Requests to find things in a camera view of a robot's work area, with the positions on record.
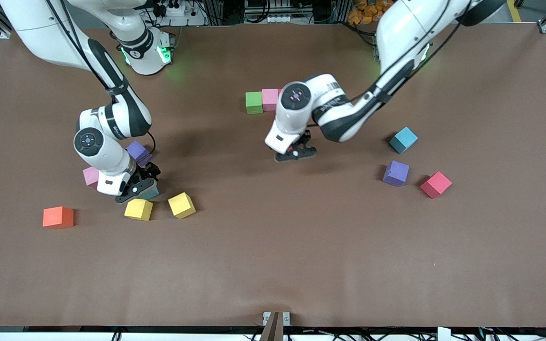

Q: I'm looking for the yellow foam block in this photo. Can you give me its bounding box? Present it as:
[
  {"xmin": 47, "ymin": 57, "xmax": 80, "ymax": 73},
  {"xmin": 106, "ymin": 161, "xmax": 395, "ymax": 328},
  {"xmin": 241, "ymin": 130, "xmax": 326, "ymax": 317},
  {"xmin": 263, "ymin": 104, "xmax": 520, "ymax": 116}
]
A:
[
  {"xmin": 168, "ymin": 192, "xmax": 196, "ymax": 219},
  {"xmin": 124, "ymin": 198, "xmax": 153, "ymax": 222}
]

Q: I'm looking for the orange foam block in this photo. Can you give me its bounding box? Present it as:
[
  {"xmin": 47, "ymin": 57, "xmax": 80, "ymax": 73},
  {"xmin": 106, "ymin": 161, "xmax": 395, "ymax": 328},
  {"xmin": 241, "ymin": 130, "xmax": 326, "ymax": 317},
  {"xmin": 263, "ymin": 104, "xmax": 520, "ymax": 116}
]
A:
[{"xmin": 43, "ymin": 206, "xmax": 74, "ymax": 230}]

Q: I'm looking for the pink foam block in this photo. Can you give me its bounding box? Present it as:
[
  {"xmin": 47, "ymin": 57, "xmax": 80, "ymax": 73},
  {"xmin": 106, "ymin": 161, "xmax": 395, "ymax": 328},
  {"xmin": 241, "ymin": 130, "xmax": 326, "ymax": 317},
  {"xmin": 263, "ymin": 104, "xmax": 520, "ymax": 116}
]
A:
[
  {"xmin": 262, "ymin": 89, "xmax": 281, "ymax": 112},
  {"xmin": 82, "ymin": 166, "xmax": 101, "ymax": 189}
]

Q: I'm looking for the bag of orange fruit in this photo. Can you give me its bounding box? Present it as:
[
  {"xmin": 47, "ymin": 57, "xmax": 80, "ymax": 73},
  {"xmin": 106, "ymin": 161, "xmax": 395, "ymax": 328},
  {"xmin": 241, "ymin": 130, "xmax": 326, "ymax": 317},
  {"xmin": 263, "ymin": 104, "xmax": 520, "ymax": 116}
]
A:
[{"xmin": 348, "ymin": 0, "xmax": 390, "ymax": 26}]

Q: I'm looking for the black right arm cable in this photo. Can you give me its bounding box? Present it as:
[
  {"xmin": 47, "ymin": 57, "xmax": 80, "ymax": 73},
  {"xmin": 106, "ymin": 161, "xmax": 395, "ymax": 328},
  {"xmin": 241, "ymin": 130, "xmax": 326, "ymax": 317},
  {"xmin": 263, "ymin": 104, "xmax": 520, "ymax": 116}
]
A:
[{"xmin": 45, "ymin": 0, "xmax": 156, "ymax": 155}]

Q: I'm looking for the red foam block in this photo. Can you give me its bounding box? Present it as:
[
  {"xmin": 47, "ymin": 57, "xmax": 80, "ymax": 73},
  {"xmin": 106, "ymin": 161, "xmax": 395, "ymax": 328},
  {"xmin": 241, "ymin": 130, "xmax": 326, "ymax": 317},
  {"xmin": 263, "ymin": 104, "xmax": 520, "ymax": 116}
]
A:
[{"xmin": 420, "ymin": 171, "xmax": 453, "ymax": 199}]

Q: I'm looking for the purple foam block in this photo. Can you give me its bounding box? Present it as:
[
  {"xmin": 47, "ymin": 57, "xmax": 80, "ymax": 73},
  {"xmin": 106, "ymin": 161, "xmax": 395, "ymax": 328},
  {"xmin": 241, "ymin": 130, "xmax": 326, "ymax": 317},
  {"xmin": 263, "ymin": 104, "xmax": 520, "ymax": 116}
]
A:
[
  {"xmin": 381, "ymin": 161, "xmax": 410, "ymax": 188},
  {"xmin": 126, "ymin": 140, "xmax": 153, "ymax": 167}
]

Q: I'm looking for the green foam block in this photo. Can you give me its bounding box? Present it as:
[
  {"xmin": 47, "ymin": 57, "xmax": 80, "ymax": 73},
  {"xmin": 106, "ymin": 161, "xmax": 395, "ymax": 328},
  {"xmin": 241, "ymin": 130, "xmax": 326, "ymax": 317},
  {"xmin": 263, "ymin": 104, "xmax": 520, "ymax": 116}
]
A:
[{"xmin": 246, "ymin": 91, "xmax": 264, "ymax": 115}]

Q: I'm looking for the black equipment rack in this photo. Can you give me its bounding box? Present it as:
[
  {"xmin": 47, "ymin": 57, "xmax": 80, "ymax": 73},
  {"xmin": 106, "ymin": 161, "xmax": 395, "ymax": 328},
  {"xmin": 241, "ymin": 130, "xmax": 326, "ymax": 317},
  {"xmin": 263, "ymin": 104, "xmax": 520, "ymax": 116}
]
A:
[{"xmin": 244, "ymin": 0, "xmax": 302, "ymax": 24}]

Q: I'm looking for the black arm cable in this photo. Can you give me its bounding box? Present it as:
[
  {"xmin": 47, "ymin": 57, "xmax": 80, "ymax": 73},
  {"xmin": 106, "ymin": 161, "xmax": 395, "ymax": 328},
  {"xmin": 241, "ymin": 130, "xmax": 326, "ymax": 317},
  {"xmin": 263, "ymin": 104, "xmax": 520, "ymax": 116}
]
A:
[
  {"xmin": 349, "ymin": 21, "xmax": 464, "ymax": 105},
  {"xmin": 45, "ymin": 0, "xmax": 156, "ymax": 155}
]

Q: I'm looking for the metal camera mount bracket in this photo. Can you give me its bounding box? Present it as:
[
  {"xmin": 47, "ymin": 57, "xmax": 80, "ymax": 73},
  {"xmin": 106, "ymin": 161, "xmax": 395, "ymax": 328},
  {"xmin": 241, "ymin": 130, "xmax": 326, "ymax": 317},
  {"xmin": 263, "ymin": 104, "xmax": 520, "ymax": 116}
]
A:
[{"xmin": 260, "ymin": 311, "xmax": 291, "ymax": 341}]

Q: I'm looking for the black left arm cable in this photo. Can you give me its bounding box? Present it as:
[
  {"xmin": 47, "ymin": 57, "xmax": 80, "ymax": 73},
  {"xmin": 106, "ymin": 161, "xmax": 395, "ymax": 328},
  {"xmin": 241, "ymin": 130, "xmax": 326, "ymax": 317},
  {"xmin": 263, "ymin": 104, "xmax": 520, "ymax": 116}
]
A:
[{"xmin": 349, "ymin": 21, "xmax": 464, "ymax": 105}]

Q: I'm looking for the white table edge rail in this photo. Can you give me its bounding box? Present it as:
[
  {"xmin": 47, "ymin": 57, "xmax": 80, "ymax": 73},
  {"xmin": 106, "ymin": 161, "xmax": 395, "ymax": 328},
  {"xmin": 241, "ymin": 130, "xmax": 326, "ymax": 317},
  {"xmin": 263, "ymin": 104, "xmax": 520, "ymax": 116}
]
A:
[{"xmin": 0, "ymin": 326, "xmax": 546, "ymax": 341}]

